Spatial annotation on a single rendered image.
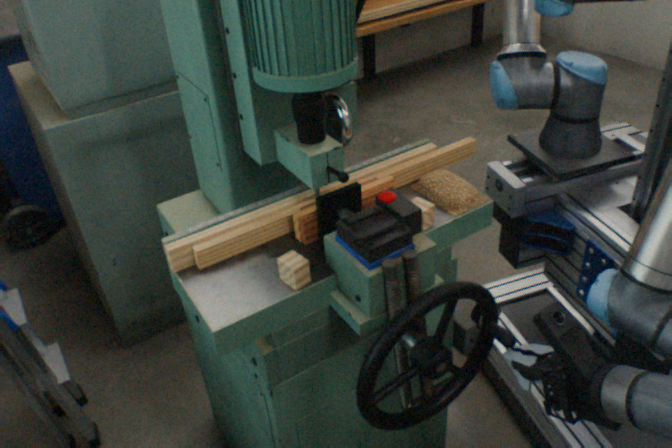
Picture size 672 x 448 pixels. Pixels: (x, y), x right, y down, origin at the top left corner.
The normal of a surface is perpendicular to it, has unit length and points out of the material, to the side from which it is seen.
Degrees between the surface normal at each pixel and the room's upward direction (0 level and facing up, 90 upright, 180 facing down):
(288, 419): 90
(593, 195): 0
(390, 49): 90
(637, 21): 90
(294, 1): 90
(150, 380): 0
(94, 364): 0
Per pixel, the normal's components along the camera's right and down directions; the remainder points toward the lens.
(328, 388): 0.54, 0.44
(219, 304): -0.06, -0.84
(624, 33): -0.83, 0.34
